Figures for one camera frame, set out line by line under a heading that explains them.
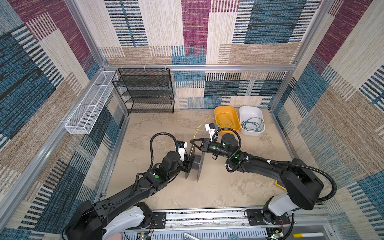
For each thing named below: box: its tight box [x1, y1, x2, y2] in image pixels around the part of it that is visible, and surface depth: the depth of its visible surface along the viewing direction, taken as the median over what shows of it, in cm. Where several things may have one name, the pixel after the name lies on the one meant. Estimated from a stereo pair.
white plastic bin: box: [239, 106, 266, 137], surface depth 114 cm
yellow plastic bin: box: [214, 106, 241, 131], surface depth 114 cm
